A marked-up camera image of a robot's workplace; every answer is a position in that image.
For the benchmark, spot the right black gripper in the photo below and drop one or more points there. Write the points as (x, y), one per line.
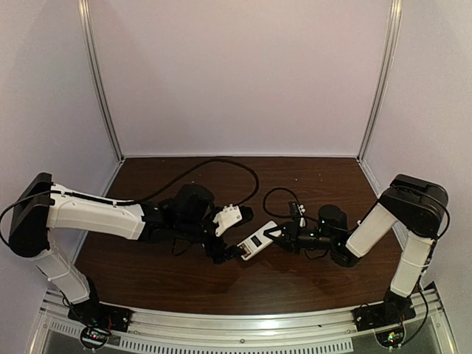
(290, 241)

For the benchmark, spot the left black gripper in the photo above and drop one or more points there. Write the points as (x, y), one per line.
(212, 252)

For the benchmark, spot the white red remote control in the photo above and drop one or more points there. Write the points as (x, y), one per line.
(256, 242)

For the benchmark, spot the gold AAA battery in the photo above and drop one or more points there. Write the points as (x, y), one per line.
(246, 252)

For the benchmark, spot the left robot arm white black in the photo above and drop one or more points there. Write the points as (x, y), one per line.
(190, 215)

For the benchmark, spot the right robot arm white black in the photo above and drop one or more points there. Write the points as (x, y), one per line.
(417, 207)

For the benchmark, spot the right circuit board with LED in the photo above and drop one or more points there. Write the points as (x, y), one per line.
(391, 337)

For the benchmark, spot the circuit board with led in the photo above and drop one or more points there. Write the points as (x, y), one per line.
(391, 337)
(94, 338)

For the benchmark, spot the left circuit board with LED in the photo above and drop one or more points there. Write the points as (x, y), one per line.
(94, 338)

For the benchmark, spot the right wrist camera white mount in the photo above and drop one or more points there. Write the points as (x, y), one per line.
(296, 210)

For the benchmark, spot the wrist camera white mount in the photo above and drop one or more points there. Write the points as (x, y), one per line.
(296, 210)
(230, 216)

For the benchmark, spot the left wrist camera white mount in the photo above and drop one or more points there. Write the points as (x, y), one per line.
(230, 216)

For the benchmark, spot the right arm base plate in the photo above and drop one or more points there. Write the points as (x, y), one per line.
(367, 317)

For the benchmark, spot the right aluminium frame post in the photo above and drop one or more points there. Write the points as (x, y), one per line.
(390, 45)

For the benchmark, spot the aluminium frame post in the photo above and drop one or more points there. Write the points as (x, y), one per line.
(97, 79)
(390, 45)

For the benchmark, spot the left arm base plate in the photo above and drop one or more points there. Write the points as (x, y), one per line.
(106, 317)

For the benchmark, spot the left aluminium frame post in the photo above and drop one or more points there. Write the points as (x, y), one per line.
(97, 79)

